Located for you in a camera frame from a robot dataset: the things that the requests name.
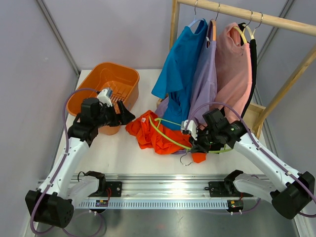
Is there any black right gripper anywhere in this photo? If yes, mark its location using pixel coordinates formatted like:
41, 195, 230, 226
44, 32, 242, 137
189, 127, 219, 154

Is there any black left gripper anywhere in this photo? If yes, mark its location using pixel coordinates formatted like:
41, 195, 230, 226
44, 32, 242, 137
94, 101, 135, 128

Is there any orange t shirt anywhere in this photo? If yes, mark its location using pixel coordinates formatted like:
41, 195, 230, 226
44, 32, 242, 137
125, 110, 192, 155

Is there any lime green hanger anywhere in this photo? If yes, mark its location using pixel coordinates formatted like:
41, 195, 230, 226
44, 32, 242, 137
148, 117, 233, 167

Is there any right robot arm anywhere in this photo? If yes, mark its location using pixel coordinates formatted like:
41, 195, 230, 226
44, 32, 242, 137
182, 109, 316, 219

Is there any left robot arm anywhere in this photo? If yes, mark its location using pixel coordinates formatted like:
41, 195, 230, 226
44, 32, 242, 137
25, 97, 135, 228

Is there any lilac t shirt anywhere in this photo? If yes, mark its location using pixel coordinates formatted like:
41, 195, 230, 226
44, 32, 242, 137
155, 39, 218, 156

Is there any blue t shirt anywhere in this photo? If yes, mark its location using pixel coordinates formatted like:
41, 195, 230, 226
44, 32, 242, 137
152, 19, 208, 130

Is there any pink t shirt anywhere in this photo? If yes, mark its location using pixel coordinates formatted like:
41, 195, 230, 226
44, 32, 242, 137
215, 23, 252, 114

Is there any orange brown hanger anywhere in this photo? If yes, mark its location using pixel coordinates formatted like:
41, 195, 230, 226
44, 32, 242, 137
207, 3, 221, 42

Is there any light blue hanger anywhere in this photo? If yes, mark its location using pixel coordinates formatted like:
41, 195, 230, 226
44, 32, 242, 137
188, 0, 204, 29

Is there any black t shirt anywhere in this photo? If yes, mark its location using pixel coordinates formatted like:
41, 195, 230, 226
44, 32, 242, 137
241, 36, 257, 117

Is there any cream yellow hanger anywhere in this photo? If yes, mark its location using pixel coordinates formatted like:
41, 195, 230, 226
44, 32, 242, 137
233, 11, 254, 44

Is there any orange plastic basket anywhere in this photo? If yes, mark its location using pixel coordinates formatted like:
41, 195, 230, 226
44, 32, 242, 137
67, 62, 140, 135

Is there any wooden clothes rack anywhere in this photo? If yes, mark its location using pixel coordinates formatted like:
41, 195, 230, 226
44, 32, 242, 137
169, 0, 316, 138

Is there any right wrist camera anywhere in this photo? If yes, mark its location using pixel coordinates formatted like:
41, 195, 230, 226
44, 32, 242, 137
181, 119, 198, 140

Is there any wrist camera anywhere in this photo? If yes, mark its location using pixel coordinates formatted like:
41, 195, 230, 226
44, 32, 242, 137
97, 87, 113, 107
181, 119, 198, 140

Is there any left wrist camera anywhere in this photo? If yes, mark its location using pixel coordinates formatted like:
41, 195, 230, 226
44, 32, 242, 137
97, 87, 113, 107

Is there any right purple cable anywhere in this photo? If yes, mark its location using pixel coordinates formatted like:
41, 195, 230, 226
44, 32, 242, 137
185, 102, 316, 218

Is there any purple cable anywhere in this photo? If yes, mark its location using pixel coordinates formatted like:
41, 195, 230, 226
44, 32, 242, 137
29, 87, 107, 235
185, 102, 316, 218

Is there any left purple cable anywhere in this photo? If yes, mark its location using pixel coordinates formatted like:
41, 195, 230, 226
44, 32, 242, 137
29, 87, 107, 235

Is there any aluminium mounting rail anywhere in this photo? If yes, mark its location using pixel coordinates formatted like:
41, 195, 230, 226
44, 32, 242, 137
24, 174, 307, 237

